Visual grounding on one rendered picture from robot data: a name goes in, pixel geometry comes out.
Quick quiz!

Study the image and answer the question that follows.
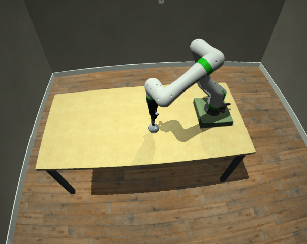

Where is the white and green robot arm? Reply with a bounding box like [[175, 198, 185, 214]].
[[144, 39, 231, 116]]

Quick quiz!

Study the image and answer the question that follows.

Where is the grey service bell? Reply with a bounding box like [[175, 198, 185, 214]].
[[148, 123, 159, 133]]

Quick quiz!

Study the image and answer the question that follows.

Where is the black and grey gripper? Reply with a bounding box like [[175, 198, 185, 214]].
[[148, 104, 159, 124]]

